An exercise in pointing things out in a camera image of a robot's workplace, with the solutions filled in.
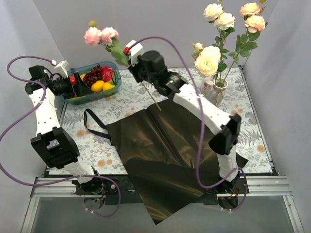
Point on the pink double rose stem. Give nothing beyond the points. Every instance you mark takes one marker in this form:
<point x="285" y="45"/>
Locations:
<point x="109" y="38"/>

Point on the peach rose stem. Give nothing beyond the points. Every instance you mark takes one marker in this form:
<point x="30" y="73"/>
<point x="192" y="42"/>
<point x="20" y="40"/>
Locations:
<point x="254" y="24"/>

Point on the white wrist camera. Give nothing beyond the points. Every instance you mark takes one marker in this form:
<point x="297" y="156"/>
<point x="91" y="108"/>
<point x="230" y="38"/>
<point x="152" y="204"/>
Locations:
<point x="62" y="68"/>
<point x="133" y="51"/>

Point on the cream bud flower stem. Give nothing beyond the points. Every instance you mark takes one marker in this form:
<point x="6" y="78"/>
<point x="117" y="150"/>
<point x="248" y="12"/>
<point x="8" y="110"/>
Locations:
<point x="224" y="22"/>

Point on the teal plastic fruit basket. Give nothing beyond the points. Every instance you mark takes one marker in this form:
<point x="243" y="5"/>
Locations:
<point x="95" y="96"/>

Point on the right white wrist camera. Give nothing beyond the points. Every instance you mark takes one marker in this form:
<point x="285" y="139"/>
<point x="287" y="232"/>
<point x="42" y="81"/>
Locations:
<point x="133" y="51"/>

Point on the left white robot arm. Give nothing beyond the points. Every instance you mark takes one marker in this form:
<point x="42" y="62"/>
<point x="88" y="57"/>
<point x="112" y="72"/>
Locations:
<point x="53" y="144"/>

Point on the black paper cone wrapper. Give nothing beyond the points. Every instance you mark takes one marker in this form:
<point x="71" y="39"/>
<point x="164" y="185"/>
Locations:
<point x="158" y="148"/>

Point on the aluminium rail frame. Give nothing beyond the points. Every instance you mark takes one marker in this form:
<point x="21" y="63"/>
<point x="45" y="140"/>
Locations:
<point x="267" y="208"/>

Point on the white rose stem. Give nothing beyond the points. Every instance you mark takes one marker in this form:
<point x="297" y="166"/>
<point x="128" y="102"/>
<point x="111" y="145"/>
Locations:
<point x="209" y="61"/>

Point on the pink dragon fruit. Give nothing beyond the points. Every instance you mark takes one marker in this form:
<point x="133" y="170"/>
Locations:
<point x="109" y="75"/>

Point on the white ceramic vase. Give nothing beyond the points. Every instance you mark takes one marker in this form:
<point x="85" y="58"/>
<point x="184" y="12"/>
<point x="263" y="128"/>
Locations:
<point x="216" y="91"/>

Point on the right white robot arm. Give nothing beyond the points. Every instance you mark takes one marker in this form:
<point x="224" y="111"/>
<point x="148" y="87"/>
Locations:
<point x="150" y="67"/>

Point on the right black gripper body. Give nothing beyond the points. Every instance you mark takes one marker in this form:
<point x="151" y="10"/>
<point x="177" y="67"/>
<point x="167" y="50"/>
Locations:
<point x="132" y="67"/>

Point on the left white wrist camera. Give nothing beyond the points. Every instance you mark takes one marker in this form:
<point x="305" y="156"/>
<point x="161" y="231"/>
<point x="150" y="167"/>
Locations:
<point x="62" y="68"/>

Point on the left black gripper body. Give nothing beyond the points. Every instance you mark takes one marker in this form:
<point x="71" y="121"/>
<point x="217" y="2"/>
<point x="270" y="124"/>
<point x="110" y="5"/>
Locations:
<point x="74" y="85"/>

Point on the red apple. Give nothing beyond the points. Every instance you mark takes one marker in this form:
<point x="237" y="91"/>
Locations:
<point x="72" y="80"/>

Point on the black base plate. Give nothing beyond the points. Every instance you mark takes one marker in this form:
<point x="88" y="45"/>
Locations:
<point x="108" y="194"/>

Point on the yellow lemon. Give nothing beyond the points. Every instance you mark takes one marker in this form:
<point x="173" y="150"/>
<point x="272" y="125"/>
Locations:
<point x="107" y="86"/>
<point x="97" y="86"/>

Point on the dark red grapes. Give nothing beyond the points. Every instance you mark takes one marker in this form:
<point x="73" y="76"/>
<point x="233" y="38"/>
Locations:
<point x="92" y="76"/>

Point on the floral table mat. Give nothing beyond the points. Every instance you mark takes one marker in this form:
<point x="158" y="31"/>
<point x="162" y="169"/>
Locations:
<point x="133" y="97"/>

